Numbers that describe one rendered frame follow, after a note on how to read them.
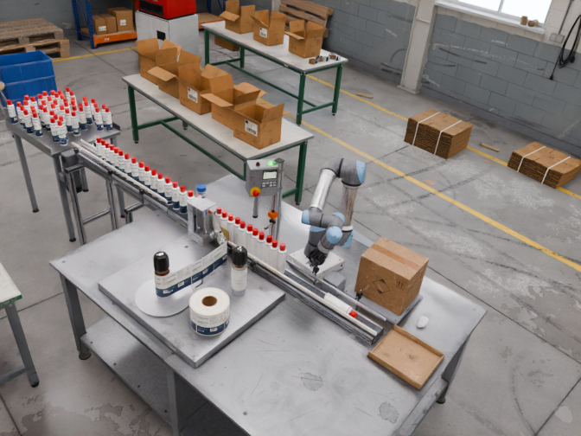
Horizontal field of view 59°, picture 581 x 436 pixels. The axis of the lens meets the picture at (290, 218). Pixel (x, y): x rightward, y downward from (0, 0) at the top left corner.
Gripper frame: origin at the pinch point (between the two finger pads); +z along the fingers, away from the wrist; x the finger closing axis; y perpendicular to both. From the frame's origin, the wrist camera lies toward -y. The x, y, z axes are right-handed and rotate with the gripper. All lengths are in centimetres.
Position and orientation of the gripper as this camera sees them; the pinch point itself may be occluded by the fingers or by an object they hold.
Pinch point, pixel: (311, 264)
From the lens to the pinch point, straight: 287.1
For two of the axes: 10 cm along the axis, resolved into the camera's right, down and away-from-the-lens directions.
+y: -6.5, 4.3, -6.2
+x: 6.7, 7.1, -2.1
